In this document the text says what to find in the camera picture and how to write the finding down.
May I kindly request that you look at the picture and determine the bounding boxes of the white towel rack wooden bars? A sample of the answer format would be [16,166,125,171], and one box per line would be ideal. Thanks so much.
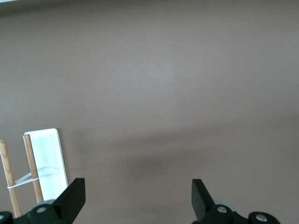
[0,127,69,219]

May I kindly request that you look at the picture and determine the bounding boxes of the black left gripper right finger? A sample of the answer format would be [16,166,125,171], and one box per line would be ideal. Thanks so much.
[191,179,241,224]

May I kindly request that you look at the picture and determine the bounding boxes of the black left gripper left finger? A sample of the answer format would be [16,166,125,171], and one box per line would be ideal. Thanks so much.
[27,177,86,224]

